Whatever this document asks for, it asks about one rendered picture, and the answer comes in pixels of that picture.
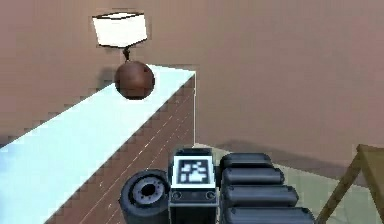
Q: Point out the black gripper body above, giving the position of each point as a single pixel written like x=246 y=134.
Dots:
x=145 y=195

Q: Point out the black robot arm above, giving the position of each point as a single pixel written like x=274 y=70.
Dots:
x=253 y=190

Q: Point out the brown chest of drawers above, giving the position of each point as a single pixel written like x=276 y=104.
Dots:
x=76 y=140

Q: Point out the brown ball table lamp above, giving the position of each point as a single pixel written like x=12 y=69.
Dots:
x=133 y=78

